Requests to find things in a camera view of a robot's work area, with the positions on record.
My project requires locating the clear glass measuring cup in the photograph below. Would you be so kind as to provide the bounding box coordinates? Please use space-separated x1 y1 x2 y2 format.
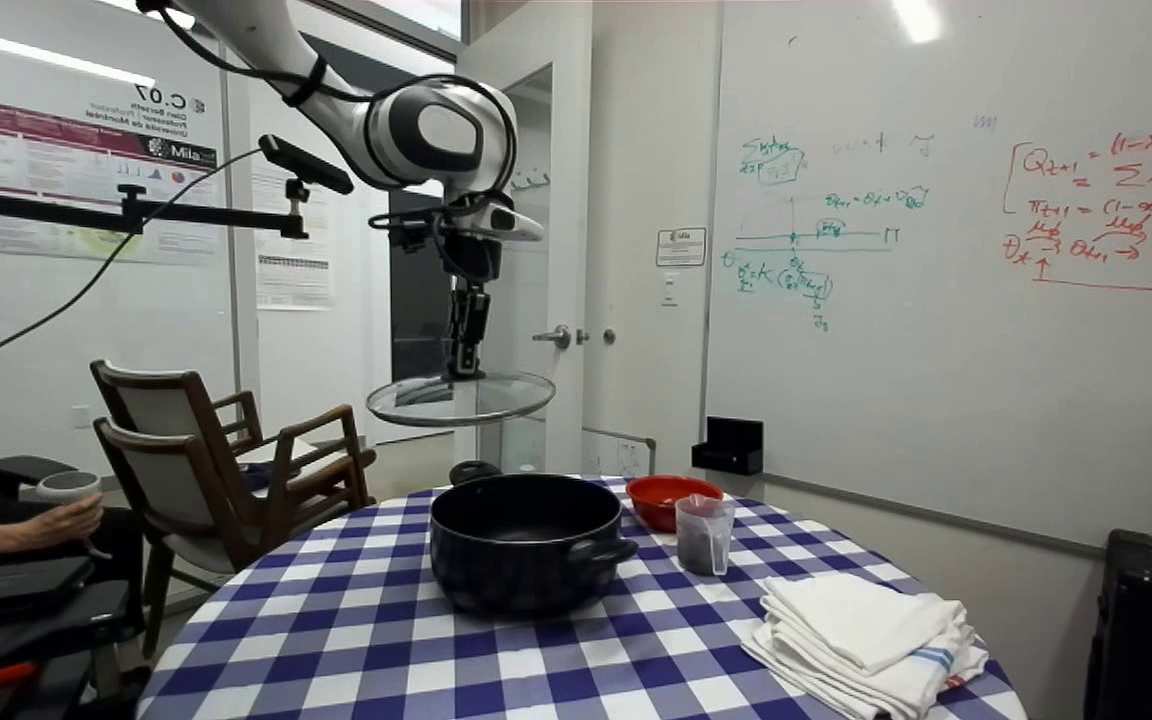
666 489 738 581

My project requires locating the metal door handle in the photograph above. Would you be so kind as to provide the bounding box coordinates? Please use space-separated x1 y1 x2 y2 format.
528 321 620 358

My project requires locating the person's hand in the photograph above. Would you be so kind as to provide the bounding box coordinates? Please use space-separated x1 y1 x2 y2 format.
13 489 106 554

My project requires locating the small dark round object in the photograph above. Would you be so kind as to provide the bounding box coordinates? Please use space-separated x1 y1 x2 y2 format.
442 457 508 493

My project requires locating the round glass lid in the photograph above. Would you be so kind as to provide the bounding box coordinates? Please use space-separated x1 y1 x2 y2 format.
362 369 559 432

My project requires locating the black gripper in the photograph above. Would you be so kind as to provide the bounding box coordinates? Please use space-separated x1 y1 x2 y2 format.
438 226 508 385

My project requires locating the black cooking pot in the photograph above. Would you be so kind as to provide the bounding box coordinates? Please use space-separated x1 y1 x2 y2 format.
424 472 645 619

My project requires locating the black chair armrest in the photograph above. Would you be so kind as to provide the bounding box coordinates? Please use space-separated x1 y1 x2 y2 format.
0 451 81 503

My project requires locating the wall poster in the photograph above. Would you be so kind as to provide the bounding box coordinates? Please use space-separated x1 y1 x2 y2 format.
0 84 227 266

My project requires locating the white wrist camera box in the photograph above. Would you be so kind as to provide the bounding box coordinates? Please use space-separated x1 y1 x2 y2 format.
466 196 548 250

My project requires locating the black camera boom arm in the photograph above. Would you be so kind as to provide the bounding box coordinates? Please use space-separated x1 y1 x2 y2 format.
0 180 316 243

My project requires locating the black box on ledge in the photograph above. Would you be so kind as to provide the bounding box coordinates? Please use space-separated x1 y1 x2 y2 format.
686 413 772 480

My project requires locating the small door sign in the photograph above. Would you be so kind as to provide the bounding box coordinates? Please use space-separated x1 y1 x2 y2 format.
652 226 710 276

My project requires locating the whiteboard with writing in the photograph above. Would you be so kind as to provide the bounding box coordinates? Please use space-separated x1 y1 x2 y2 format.
704 0 1152 554

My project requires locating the folded white towel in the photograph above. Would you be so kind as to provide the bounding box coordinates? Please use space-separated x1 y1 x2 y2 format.
736 569 996 720

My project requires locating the red bowl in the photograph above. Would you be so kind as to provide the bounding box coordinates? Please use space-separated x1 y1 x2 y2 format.
622 472 728 537

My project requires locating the small drinking cup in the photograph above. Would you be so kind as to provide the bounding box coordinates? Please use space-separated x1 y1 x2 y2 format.
30 465 103 512

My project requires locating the blue white checked tablecloth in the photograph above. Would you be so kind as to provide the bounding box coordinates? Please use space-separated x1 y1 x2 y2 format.
133 477 1032 720

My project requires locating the dark wooden armchair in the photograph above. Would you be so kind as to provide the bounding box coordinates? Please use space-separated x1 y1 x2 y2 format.
92 400 379 661
82 358 267 465

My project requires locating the black bar-shaped camera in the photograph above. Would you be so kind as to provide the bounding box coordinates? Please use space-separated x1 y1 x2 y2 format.
257 133 358 200

